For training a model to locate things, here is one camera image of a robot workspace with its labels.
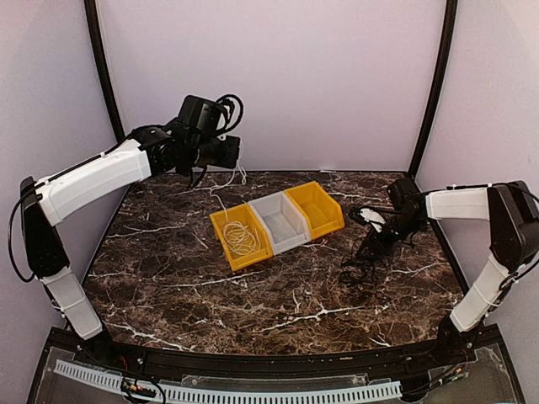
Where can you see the white plastic bin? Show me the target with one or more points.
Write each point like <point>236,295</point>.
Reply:
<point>285,225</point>

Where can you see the white slotted cable duct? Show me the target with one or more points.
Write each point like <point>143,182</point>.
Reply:
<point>199,389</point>

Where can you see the black front rail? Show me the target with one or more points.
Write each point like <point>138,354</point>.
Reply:
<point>407,361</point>

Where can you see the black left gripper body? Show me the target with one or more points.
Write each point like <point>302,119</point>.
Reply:
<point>228,158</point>

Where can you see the right black frame post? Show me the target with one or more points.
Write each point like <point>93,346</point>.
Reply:
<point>436,86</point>

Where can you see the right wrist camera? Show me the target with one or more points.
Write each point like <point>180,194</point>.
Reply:
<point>367,216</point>

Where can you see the black frame post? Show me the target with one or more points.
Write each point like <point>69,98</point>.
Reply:
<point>99,57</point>
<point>436,86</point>

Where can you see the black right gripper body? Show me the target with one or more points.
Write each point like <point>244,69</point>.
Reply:
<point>375,237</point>

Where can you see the right yellow plastic bin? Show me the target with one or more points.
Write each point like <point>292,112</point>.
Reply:
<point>323,213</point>

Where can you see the yellow plastic bin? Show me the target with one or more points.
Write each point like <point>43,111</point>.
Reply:
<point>243,239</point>
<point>323,213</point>

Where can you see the left black frame post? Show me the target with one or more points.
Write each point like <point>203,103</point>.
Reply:
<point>99,57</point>

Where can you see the left yellow plastic bin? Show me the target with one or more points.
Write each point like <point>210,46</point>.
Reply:
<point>243,239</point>

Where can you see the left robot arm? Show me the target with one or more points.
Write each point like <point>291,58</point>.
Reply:
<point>200,136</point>

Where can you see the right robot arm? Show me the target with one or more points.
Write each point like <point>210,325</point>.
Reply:
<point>493,226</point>

